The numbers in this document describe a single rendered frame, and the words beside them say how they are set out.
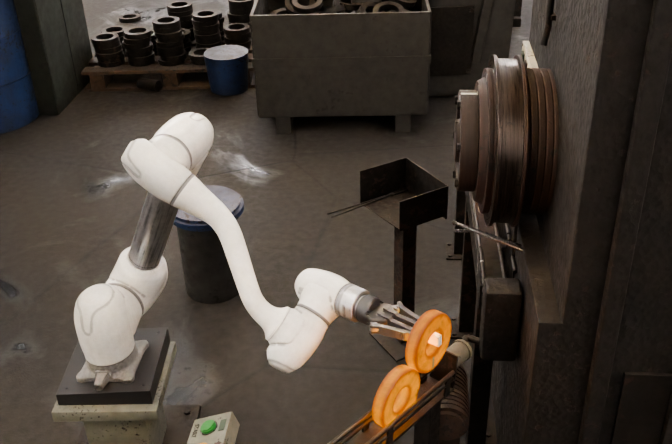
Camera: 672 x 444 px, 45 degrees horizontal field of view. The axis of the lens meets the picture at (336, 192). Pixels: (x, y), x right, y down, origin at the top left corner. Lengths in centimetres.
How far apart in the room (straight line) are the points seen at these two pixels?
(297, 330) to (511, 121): 75
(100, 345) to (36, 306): 121
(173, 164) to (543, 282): 100
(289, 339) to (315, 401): 96
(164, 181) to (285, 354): 54
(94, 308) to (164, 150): 58
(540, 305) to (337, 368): 126
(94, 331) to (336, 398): 97
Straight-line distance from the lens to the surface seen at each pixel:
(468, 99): 217
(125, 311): 252
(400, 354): 318
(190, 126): 223
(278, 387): 307
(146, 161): 211
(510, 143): 204
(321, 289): 211
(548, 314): 202
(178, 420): 299
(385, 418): 195
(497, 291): 220
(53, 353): 343
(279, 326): 208
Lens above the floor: 210
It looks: 30 degrees down
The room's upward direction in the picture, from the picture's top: 2 degrees counter-clockwise
